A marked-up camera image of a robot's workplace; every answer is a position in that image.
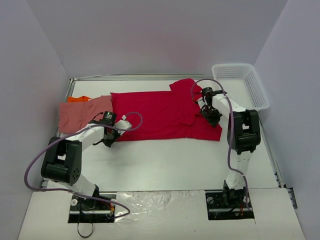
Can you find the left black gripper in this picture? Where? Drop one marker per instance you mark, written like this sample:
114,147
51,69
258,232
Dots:
109,139

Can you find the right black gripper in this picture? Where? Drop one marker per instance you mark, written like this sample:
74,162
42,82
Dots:
211,114

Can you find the red t-shirt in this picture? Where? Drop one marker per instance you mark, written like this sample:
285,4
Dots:
163,115

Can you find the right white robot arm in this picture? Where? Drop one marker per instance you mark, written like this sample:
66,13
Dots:
243,137

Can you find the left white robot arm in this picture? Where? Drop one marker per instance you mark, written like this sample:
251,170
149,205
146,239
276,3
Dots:
62,162

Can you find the pink folded t-shirt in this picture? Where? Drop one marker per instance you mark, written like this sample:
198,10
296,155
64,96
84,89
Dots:
73,116

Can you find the white plastic basket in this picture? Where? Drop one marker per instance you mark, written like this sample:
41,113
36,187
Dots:
243,85

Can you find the orange folded t-shirt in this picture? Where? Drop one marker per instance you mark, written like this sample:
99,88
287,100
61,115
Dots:
71,99

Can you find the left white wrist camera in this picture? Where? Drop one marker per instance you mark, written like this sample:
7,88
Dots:
122,126

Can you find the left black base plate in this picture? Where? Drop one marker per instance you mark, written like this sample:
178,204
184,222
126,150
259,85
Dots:
90,211

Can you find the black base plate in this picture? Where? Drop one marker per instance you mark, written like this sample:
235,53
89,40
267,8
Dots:
90,211
218,209

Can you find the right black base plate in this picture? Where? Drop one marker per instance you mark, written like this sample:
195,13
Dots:
218,209

